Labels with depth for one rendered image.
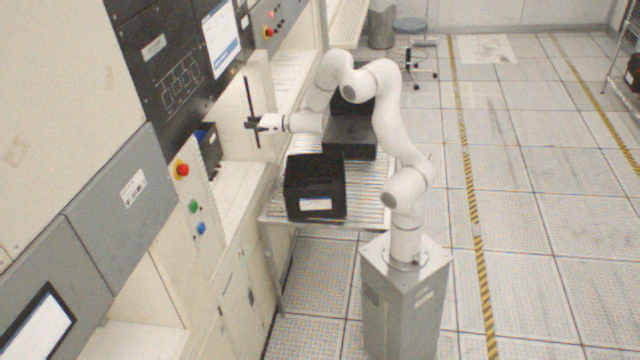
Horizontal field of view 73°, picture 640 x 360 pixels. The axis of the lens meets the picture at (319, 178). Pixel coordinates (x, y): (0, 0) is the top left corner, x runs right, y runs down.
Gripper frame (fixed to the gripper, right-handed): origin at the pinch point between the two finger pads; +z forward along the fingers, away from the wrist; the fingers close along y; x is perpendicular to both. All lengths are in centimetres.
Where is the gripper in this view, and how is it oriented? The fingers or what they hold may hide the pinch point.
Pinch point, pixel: (250, 122)
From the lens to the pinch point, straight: 187.5
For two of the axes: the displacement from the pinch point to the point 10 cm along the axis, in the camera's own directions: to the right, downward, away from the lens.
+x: -0.8, -7.9, -6.1
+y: 1.7, -6.2, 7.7
